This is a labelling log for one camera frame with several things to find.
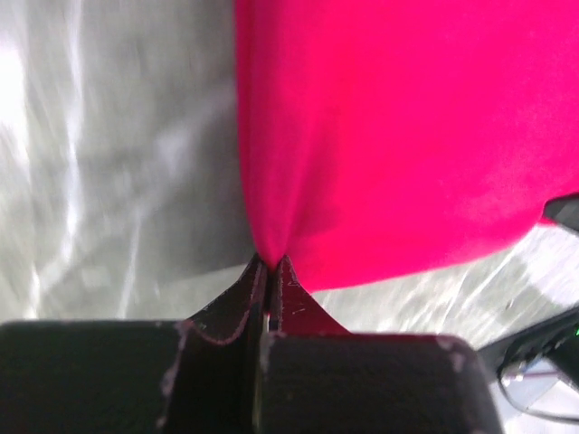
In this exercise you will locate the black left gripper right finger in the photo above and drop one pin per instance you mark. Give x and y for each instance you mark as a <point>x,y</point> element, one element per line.
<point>314,376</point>

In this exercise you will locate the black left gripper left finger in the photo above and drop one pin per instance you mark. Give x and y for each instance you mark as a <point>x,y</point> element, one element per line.
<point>194,375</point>

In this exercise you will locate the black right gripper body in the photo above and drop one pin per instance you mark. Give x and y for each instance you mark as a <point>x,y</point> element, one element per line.
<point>528,329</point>

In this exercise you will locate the pink-red t-shirt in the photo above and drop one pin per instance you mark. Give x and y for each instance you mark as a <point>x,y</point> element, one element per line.
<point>383,138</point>

